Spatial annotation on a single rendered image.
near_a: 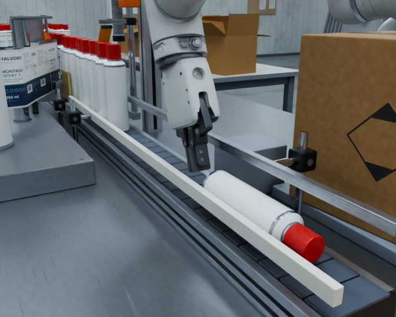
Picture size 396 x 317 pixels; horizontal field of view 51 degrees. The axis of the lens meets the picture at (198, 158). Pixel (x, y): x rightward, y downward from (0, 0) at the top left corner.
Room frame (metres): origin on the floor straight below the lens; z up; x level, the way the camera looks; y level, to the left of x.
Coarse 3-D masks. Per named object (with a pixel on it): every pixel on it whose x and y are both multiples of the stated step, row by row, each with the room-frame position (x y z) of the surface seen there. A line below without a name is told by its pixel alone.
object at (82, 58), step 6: (84, 42) 1.14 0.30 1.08; (84, 48) 1.14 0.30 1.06; (84, 54) 1.14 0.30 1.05; (84, 60) 1.13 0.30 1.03; (84, 66) 1.13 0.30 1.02; (84, 72) 1.13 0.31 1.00; (84, 78) 1.13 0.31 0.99; (84, 84) 1.13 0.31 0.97; (84, 90) 1.13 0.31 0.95; (84, 96) 1.14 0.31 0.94; (84, 102) 1.14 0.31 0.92
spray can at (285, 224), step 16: (208, 176) 0.56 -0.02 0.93; (224, 176) 0.55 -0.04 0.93; (224, 192) 0.52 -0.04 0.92; (240, 192) 0.50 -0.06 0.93; (256, 192) 0.49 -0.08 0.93; (240, 208) 0.48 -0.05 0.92; (256, 208) 0.46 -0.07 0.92; (272, 208) 0.45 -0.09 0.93; (288, 208) 0.45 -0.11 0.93; (256, 224) 0.45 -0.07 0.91; (272, 224) 0.43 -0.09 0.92; (288, 224) 0.42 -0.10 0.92; (288, 240) 0.41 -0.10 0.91; (304, 240) 0.39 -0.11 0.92; (320, 240) 0.40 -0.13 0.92; (304, 256) 0.39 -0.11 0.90; (320, 256) 0.40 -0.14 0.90
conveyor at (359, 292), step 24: (120, 144) 0.87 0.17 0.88; (144, 144) 0.87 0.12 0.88; (144, 168) 0.72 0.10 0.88; (240, 240) 0.46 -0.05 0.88; (264, 264) 0.41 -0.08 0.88; (312, 264) 0.41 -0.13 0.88; (336, 264) 0.41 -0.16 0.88; (288, 288) 0.37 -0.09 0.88; (360, 288) 0.36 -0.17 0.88; (336, 312) 0.33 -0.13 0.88
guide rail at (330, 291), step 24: (72, 96) 1.24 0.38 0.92; (96, 120) 0.99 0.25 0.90; (168, 168) 0.63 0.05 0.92; (192, 192) 0.55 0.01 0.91; (216, 216) 0.49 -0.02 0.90; (240, 216) 0.46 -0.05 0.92; (264, 240) 0.40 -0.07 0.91; (288, 264) 0.37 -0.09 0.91; (312, 288) 0.34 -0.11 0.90; (336, 288) 0.32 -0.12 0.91
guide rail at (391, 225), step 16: (128, 96) 0.99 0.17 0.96; (160, 112) 0.83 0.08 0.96; (224, 144) 0.61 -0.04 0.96; (256, 160) 0.54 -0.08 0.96; (272, 160) 0.53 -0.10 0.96; (288, 176) 0.48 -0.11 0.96; (304, 176) 0.47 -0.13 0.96; (320, 192) 0.43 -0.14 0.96; (336, 192) 0.42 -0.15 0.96; (352, 208) 0.39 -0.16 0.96; (368, 208) 0.38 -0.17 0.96; (384, 224) 0.36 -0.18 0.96
